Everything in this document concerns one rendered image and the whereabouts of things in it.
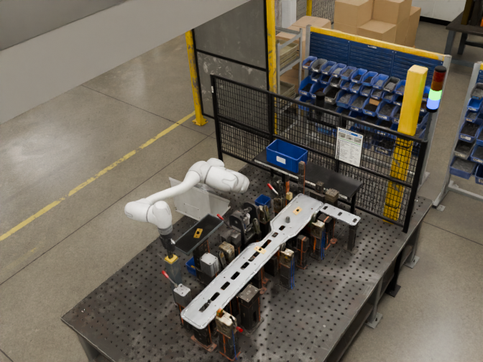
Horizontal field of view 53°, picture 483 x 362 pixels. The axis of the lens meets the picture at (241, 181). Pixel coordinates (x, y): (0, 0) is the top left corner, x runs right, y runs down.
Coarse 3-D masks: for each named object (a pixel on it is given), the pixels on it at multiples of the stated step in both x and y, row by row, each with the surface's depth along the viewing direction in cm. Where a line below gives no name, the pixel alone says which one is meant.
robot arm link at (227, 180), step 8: (216, 168) 329; (208, 176) 326; (216, 176) 325; (224, 176) 325; (232, 176) 327; (240, 176) 382; (208, 184) 328; (216, 184) 326; (224, 184) 325; (232, 184) 326; (240, 184) 380; (248, 184) 387; (240, 192) 388
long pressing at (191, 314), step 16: (288, 208) 363; (304, 208) 362; (320, 208) 362; (272, 224) 351; (288, 224) 350; (304, 224) 350; (272, 240) 339; (240, 256) 328; (224, 272) 318; (240, 272) 317; (256, 272) 317; (208, 288) 309; (240, 288) 308; (192, 304) 300; (208, 304) 299; (224, 304) 299; (192, 320) 290; (208, 320) 290
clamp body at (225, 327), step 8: (224, 312) 286; (216, 320) 285; (224, 320) 282; (232, 320) 286; (224, 328) 285; (232, 328) 283; (224, 336) 291; (232, 336) 290; (224, 344) 296; (232, 344) 295; (224, 352) 302; (232, 352) 297; (240, 352) 305; (232, 360) 300
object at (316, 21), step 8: (296, 24) 631; (304, 24) 630; (312, 24) 629; (320, 24) 627; (328, 24) 636; (280, 32) 613; (304, 32) 610; (296, 40) 593; (304, 40) 592; (304, 48) 598; (304, 56) 605; (296, 64) 661; (288, 72) 660; (296, 72) 659; (304, 72) 611; (288, 80) 641; (296, 80) 640; (296, 88) 633; (296, 104) 648
